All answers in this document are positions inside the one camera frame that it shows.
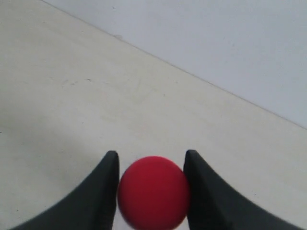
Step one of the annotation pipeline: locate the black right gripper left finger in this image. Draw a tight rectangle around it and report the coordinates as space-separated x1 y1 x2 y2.
15 150 119 230

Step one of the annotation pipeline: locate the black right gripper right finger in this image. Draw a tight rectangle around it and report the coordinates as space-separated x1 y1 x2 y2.
184 149 299 230

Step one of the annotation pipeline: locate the clear plastic water bottle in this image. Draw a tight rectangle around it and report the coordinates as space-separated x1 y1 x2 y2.
117 156 191 230

